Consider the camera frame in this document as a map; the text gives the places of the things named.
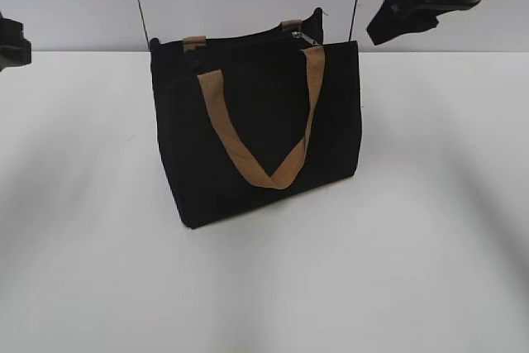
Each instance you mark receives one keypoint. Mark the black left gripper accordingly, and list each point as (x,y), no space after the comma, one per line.
(14,47)

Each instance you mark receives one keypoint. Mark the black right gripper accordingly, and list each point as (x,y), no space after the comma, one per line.
(399,17)

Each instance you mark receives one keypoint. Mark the silver zipper pull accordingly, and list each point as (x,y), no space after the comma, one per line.
(302,36)

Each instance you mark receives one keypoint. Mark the black tote bag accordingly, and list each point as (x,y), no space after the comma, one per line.
(265,89)

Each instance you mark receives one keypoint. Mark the brown rear bag handle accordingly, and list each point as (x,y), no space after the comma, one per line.
(194,42)

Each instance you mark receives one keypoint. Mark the brown bag handle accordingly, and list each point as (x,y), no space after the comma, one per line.
(212,86)
(194,42)

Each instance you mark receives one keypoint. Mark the brown front bag handle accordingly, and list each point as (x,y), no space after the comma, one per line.
(212,86)

